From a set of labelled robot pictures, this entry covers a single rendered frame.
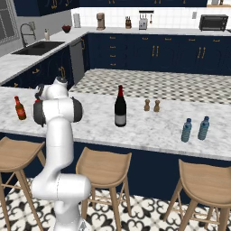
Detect navy island base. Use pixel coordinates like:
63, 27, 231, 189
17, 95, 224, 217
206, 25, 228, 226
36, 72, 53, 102
0, 132, 231, 206

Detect blue plastic water bottle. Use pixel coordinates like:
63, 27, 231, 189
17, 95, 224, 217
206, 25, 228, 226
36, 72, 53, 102
180, 117, 193, 143
197, 115, 210, 142

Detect white soap dispenser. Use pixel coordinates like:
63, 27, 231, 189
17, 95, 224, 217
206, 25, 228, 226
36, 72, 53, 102
43, 28, 51, 42

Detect wooden shelf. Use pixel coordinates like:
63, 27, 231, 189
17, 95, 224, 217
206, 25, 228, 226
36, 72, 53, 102
207, 0, 231, 8

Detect window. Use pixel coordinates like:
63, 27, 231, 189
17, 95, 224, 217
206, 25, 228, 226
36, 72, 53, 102
0, 0, 21, 46

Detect black sink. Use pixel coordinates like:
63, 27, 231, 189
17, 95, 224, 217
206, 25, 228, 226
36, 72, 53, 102
11, 41, 66, 56

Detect navy lower cupboards run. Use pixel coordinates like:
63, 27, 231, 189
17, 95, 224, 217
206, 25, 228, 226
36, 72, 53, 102
81, 32, 231, 77

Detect wooden bar stool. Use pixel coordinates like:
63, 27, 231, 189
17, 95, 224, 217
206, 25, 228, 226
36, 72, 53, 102
75, 146, 133, 231
0, 136, 47, 231
162, 158, 231, 231

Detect dark spring tap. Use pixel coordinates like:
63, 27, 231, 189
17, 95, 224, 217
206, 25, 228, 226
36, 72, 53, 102
20, 23, 38, 48

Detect black rail with hanging tools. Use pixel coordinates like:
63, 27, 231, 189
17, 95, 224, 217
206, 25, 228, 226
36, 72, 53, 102
138, 10, 155, 24

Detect brown glass beer bottle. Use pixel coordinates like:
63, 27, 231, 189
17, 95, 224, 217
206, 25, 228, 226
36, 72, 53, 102
14, 96, 27, 121

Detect silver toaster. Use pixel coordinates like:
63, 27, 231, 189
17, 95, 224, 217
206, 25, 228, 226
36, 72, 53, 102
138, 17, 149, 31

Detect brown wooden shaker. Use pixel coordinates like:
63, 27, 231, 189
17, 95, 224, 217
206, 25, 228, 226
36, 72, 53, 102
152, 99, 161, 113
143, 98, 151, 112

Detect black toaster oven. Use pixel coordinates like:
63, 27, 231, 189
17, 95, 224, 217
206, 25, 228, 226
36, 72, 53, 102
199, 14, 229, 32

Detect grey dishwasher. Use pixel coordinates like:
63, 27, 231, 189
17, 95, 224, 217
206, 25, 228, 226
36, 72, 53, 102
69, 39, 87, 87

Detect wooden knife block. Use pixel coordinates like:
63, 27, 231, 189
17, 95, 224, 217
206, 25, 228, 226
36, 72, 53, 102
125, 15, 133, 30

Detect white paper towel roll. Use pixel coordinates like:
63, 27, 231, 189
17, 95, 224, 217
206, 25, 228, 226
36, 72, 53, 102
72, 13, 81, 29

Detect navy lower cupboards under sink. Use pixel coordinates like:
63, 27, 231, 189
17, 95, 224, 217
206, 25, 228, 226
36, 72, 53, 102
1, 45, 75, 90

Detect brown coffee machine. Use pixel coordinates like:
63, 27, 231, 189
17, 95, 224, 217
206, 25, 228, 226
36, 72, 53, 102
96, 12, 106, 32

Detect dark bowl with red fruit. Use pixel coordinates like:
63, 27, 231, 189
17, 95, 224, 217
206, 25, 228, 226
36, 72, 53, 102
61, 24, 72, 34

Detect dark wine bottle red top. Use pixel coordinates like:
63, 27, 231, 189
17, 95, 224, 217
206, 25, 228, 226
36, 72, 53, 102
114, 84, 127, 128

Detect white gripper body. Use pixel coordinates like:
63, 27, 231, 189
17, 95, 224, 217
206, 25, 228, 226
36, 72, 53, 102
34, 84, 47, 101

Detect navy upper cupboards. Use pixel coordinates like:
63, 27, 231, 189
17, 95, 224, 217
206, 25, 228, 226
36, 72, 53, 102
13, 0, 208, 17

